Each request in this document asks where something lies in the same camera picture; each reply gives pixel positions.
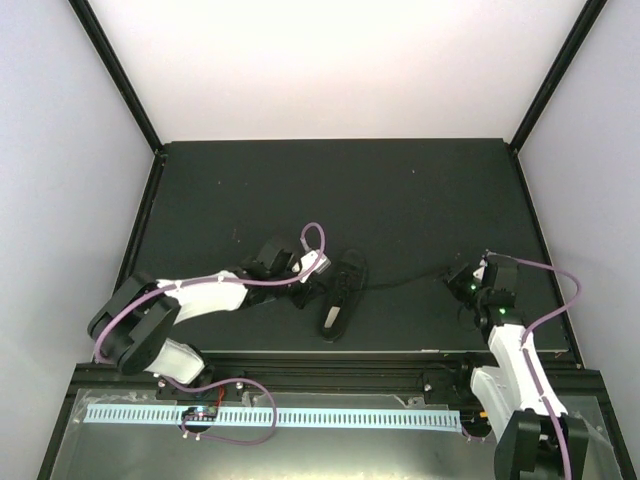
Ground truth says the black canvas shoe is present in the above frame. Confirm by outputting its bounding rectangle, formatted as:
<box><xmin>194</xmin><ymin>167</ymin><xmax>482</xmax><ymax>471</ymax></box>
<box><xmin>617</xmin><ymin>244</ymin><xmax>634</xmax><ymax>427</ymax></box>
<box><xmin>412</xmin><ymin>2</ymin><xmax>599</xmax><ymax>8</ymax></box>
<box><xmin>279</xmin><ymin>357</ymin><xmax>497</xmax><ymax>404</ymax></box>
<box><xmin>319</xmin><ymin>249</ymin><xmax>368</xmax><ymax>342</ymax></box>

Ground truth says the black shoelace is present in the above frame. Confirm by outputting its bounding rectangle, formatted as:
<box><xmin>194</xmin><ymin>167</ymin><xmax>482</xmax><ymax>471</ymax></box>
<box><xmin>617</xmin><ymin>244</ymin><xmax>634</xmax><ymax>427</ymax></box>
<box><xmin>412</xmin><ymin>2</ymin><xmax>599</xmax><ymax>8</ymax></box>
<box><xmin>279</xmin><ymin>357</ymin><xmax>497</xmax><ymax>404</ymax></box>
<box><xmin>362</xmin><ymin>266</ymin><xmax>449</xmax><ymax>291</ymax></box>

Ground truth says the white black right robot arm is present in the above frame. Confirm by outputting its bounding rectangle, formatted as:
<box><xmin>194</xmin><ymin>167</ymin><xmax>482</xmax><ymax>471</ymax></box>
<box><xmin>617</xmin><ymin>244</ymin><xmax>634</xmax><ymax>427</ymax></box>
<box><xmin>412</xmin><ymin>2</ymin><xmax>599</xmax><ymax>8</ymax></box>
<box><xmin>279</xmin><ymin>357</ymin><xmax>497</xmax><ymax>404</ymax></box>
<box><xmin>444</xmin><ymin>252</ymin><xmax>589</xmax><ymax>479</ymax></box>

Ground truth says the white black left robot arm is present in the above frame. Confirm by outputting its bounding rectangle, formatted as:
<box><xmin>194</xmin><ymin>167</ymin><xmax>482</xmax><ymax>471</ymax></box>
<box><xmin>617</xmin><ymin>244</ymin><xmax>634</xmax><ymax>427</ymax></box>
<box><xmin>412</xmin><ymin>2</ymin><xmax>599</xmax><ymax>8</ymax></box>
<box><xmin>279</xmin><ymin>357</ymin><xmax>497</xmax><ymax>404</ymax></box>
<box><xmin>87</xmin><ymin>239</ymin><xmax>330</xmax><ymax>399</ymax></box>

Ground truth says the right green circuit board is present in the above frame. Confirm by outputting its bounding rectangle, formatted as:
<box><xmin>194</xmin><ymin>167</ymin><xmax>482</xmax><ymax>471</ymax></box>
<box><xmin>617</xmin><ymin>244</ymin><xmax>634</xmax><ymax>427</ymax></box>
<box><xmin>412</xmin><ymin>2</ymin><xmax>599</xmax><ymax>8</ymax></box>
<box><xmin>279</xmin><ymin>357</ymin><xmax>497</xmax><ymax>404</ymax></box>
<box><xmin>460</xmin><ymin>410</ymin><xmax>489</xmax><ymax>425</ymax></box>

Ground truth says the green circuit board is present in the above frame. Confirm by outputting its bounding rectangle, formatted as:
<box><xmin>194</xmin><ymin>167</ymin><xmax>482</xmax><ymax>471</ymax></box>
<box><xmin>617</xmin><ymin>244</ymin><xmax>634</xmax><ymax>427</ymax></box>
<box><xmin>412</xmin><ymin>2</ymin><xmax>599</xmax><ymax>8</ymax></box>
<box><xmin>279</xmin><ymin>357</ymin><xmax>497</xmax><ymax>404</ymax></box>
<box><xmin>460</xmin><ymin>410</ymin><xmax>489</xmax><ymax>425</ymax></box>
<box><xmin>181</xmin><ymin>406</ymin><xmax>218</xmax><ymax>421</ymax></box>

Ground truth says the left green circuit board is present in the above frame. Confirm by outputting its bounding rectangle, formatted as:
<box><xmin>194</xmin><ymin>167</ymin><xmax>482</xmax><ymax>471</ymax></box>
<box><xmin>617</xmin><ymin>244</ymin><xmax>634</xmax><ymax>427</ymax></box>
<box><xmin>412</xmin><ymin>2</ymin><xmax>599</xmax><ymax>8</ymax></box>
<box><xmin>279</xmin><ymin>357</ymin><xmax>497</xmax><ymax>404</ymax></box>
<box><xmin>181</xmin><ymin>406</ymin><xmax>218</xmax><ymax>421</ymax></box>

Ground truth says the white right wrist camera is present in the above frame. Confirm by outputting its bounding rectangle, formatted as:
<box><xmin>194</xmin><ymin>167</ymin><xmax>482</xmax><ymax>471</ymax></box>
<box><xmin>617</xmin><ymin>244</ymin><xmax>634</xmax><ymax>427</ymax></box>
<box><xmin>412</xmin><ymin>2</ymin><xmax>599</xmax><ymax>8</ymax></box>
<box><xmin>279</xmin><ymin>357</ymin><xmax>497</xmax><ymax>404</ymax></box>
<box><xmin>473</xmin><ymin>258</ymin><xmax>487</xmax><ymax>282</ymax></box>

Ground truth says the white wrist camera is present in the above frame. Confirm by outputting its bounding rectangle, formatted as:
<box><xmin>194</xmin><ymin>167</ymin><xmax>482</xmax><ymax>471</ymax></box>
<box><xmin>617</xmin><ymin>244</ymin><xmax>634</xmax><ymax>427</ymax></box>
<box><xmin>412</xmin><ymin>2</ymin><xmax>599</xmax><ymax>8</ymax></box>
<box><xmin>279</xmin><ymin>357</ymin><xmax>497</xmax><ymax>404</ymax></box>
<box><xmin>299</xmin><ymin>250</ymin><xmax>331</xmax><ymax>278</ymax></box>
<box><xmin>473</xmin><ymin>258</ymin><xmax>487</xmax><ymax>282</ymax></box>

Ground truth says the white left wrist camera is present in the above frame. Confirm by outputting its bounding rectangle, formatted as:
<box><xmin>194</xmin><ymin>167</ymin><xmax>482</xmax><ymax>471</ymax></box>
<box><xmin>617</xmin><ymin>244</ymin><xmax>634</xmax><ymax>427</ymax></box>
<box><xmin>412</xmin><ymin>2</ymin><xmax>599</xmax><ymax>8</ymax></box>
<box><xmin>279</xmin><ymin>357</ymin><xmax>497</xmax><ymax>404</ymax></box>
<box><xmin>299</xmin><ymin>250</ymin><xmax>331</xmax><ymax>278</ymax></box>

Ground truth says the black front mounting rail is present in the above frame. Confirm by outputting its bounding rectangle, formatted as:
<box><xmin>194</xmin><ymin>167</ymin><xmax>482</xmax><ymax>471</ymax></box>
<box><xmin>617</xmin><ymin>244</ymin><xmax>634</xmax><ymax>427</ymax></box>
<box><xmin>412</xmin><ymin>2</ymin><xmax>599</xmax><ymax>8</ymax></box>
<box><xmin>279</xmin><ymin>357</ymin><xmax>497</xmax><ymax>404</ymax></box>
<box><xmin>74</xmin><ymin>349</ymin><xmax>606</xmax><ymax>401</ymax></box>

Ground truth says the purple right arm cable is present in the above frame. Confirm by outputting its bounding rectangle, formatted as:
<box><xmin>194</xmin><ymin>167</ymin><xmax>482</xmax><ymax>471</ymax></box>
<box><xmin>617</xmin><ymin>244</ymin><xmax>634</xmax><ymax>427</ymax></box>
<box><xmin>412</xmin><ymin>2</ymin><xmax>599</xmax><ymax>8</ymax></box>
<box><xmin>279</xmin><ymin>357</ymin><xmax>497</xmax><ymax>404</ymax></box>
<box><xmin>459</xmin><ymin>252</ymin><xmax>586</xmax><ymax>480</ymax></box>

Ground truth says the white slotted cable duct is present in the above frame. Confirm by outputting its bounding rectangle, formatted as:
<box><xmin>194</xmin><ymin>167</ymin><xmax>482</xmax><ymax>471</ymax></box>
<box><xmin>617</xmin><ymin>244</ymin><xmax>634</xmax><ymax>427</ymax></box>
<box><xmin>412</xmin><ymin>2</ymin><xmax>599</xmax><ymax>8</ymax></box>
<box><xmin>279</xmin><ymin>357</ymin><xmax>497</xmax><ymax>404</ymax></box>
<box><xmin>83</xmin><ymin>404</ymin><xmax>462</xmax><ymax>433</ymax></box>

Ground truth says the black right corner frame post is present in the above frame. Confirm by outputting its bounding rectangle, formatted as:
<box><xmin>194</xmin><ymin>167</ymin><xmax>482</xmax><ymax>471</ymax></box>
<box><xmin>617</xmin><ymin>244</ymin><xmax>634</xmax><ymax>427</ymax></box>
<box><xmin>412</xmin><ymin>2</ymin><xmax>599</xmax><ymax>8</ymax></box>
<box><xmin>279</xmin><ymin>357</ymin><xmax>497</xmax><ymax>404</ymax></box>
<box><xmin>509</xmin><ymin>0</ymin><xmax>608</xmax><ymax>154</ymax></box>

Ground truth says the black corner frame post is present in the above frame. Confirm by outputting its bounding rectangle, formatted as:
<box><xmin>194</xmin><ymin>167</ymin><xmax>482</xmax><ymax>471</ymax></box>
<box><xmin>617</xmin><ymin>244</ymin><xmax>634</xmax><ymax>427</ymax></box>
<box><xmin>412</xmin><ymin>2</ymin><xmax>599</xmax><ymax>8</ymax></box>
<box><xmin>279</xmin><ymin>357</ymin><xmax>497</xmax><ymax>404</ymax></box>
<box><xmin>509</xmin><ymin>0</ymin><xmax>608</xmax><ymax>154</ymax></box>
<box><xmin>68</xmin><ymin>0</ymin><xmax>163</xmax><ymax>153</ymax></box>

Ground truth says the black left corner frame post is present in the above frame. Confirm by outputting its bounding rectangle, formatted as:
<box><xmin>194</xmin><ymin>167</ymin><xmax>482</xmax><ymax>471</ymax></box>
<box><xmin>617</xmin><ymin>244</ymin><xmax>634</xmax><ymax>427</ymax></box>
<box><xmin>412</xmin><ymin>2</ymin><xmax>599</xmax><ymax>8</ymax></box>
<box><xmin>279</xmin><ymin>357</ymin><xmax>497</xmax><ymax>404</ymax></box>
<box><xmin>68</xmin><ymin>0</ymin><xmax>163</xmax><ymax>153</ymax></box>

